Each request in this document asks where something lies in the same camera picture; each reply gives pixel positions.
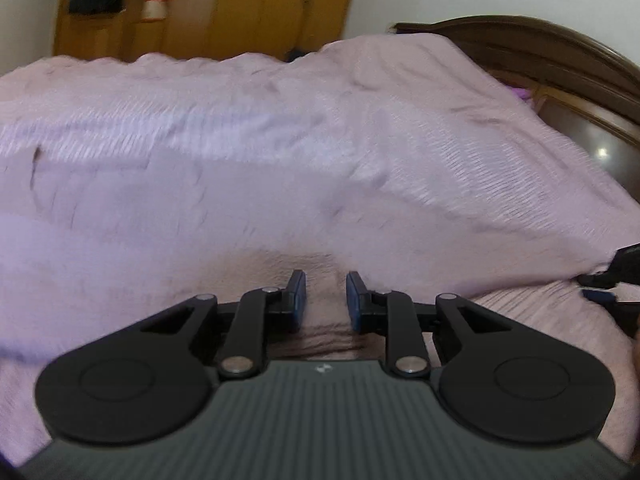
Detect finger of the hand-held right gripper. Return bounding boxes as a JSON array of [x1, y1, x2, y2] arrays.
[[581, 287, 640, 341], [576, 243, 640, 291]]

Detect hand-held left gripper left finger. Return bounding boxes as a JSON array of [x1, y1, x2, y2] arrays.
[[141, 269, 307, 380]]

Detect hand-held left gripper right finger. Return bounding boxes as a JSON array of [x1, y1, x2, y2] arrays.
[[346, 270, 506, 380]]

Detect pink knitted small garment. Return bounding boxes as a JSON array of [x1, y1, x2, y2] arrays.
[[200, 249, 366, 362]]

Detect pink checked bed blanket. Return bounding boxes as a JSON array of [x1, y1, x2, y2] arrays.
[[0, 34, 640, 466]]

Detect dark wooden headboard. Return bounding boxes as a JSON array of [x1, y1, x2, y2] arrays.
[[390, 15, 640, 196]]

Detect wooden wardrobe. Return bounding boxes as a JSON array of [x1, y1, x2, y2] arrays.
[[52, 0, 362, 63]]

